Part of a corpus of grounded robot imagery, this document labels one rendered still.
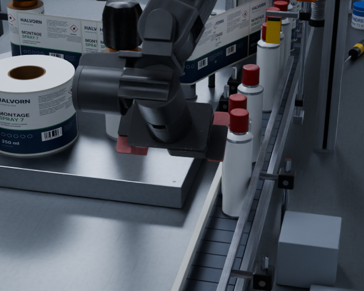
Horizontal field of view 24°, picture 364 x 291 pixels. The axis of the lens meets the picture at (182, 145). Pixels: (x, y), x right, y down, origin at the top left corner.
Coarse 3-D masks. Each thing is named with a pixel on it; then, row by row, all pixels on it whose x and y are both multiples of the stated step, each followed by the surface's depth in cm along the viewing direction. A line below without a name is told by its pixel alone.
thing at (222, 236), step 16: (288, 80) 209; (272, 144) 179; (256, 192) 162; (256, 208) 157; (208, 224) 152; (224, 224) 152; (208, 240) 147; (224, 240) 147; (208, 256) 143; (224, 256) 143; (240, 256) 143; (192, 272) 139; (208, 272) 139; (192, 288) 135; (208, 288) 135
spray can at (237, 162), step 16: (240, 112) 146; (240, 128) 146; (240, 144) 146; (224, 160) 150; (240, 160) 148; (224, 176) 151; (240, 176) 149; (224, 192) 152; (240, 192) 151; (224, 208) 154; (240, 208) 152
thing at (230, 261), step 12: (288, 60) 199; (288, 72) 193; (276, 96) 181; (276, 108) 176; (264, 144) 162; (264, 156) 157; (252, 180) 150; (252, 192) 146; (240, 216) 139; (240, 228) 136; (240, 240) 134; (228, 252) 130; (228, 264) 127; (228, 276) 125
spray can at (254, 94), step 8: (248, 64) 165; (248, 72) 163; (256, 72) 163; (248, 80) 163; (256, 80) 164; (240, 88) 165; (248, 88) 164; (256, 88) 164; (248, 96) 164; (256, 96) 164; (248, 104) 165; (256, 104) 165; (248, 112) 166; (256, 112) 166; (256, 120) 167; (256, 128) 168; (256, 136) 168; (256, 144) 169; (256, 152) 170; (256, 160) 171
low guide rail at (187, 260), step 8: (216, 176) 160; (216, 184) 157; (216, 192) 157; (208, 200) 152; (208, 208) 150; (200, 216) 148; (208, 216) 150; (200, 224) 146; (200, 232) 144; (192, 240) 141; (192, 248) 139; (184, 256) 137; (192, 256) 139; (184, 264) 135; (184, 272) 133; (176, 280) 132; (184, 280) 134; (176, 288) 130
